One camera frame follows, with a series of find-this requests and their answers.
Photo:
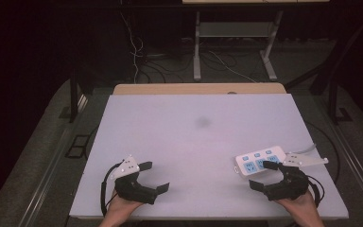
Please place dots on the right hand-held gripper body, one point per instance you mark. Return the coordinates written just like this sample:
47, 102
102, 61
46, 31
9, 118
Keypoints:
291, 186

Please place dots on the white power strip blue sockets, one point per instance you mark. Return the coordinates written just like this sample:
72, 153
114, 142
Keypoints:
249, 159

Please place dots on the black floor frame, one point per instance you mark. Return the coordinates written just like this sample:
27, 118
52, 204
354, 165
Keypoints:
77, 146

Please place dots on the person's left hand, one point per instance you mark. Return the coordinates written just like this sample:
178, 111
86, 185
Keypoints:
119, 209

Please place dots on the white foam table mat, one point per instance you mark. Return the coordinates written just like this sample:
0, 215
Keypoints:
186, 142

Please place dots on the aluminium floor rail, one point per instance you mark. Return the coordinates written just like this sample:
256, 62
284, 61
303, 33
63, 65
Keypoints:
356, 151
48, 164

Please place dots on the person's right hand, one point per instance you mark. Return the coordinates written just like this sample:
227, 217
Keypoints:
302, 211

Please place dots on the grey metal stand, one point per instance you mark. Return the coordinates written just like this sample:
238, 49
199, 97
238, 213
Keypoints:
236, 30

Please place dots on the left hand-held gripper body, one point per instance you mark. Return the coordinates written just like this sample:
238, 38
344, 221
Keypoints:
132, 189

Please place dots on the black stand leg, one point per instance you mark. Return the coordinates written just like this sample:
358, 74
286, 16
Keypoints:
334, 101

